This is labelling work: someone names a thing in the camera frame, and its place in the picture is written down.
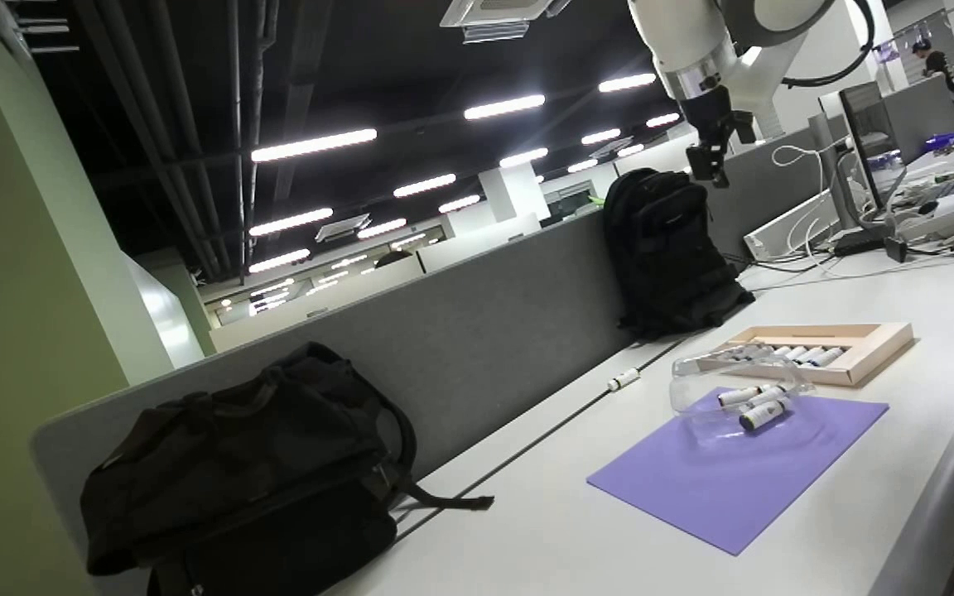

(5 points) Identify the grey background partition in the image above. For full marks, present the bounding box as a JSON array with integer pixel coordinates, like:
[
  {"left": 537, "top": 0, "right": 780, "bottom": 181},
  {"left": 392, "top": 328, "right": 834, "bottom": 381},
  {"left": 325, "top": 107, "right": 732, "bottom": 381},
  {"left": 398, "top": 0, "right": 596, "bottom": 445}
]
[{"left": 705, "top": 112, "right": 853, "bottom": 268}]

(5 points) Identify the black monitor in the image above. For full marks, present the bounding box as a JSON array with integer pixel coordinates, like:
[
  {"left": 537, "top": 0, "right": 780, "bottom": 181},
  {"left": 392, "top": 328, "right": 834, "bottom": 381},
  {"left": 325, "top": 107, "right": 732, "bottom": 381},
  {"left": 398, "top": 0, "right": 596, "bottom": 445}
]
[{"left": 828, "top": 77, "right": 916, "bottom": 266}]

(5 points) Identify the ceiling air conditioner unit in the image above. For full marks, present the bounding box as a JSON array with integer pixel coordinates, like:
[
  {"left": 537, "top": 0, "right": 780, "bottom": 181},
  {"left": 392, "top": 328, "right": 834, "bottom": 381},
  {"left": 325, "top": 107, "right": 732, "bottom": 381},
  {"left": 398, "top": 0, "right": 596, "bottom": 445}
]
[{"left": 436, "top": 0, "right": 574, "bottom": 49}]

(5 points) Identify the purple mat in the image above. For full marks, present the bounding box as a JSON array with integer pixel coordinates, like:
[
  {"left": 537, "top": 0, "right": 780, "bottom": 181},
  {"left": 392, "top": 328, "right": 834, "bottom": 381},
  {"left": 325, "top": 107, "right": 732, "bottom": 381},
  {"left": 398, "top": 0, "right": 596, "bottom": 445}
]
[{"left": 588, "top": 392, "right": 891, "bottom": 559}]

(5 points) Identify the white box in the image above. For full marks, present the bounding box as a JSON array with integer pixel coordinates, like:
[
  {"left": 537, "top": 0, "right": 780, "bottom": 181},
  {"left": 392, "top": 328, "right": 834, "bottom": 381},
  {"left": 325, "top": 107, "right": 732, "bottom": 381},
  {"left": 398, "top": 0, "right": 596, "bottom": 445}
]
[{"left": 743, "top": 189, "right": 845, "bottom": 268}]

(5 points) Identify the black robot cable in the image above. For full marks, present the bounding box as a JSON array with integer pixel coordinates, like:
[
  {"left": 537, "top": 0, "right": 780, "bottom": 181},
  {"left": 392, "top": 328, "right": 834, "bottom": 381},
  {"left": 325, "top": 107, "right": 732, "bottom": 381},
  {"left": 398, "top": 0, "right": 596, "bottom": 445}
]
[{"left": 780, "top": 0, "right": 881, "bottom": 94}]

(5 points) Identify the wooden tray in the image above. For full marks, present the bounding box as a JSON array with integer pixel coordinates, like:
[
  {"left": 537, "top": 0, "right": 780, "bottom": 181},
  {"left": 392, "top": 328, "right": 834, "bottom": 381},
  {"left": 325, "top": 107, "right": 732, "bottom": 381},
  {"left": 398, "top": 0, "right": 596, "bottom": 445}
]
[{"left": 716, "top": 318, "right": 919, "bottom": 392}]

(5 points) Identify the green pillar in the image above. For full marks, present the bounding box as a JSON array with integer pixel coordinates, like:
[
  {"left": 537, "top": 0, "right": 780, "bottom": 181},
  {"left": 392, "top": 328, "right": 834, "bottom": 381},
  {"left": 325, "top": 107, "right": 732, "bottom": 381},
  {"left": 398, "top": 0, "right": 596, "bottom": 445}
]
[{"left": 0, "top": 0, "right": 177, "bottom": 596}]

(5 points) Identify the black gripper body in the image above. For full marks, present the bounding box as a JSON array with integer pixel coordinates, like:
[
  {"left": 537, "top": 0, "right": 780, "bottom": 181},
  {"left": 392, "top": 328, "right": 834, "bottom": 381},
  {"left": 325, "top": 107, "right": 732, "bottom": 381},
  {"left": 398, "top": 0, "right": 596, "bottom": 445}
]
[{"left": 683, "top": 83, "right": 740, "bottom": 157}]

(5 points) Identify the black cable white connector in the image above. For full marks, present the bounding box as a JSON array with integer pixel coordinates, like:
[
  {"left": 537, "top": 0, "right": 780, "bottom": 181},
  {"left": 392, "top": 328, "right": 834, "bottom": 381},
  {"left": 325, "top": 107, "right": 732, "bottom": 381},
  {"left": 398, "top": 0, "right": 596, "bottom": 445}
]
[{"left": 392, "top": 333, "right": 704, "bottom": 542}]

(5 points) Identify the grey divider panel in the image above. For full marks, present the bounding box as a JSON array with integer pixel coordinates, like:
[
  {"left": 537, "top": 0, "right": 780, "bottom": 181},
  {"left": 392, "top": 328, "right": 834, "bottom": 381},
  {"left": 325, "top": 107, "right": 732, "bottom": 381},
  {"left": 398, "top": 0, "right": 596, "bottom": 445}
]
[{"left": 29, "top": 208, "right": 656, "bottom": 596}]

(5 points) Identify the white desk device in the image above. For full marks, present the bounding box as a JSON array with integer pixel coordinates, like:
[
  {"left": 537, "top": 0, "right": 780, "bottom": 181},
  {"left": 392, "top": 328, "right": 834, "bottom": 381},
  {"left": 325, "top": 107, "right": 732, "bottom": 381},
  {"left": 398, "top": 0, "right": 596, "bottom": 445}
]
[{"left": 895, "top": 192, "right": 954, "bottom": 249}]

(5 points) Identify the clear plastic bag with bottles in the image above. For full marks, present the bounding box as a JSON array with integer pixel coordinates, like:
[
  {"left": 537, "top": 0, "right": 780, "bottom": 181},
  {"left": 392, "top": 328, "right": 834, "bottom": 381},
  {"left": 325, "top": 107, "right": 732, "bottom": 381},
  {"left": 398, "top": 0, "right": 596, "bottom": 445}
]
[{"left": 668, "top": 347, "right": 823, "bottom": 418}]

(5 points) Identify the black backpack with strap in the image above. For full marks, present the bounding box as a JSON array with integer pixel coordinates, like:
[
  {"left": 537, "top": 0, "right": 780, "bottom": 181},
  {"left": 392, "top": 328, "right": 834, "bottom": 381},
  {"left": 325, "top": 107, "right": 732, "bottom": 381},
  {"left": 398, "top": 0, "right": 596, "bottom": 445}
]
[{"left": 76, "top": 338, "right": 496, "bottom": 596}]

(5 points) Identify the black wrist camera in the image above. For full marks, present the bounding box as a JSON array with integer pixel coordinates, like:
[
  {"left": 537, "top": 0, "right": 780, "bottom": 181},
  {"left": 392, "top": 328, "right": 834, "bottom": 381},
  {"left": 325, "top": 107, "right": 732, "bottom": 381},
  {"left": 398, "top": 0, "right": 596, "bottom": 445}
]
[{"left": 732, "top": 107, "right": 760, "bottom": 149}]

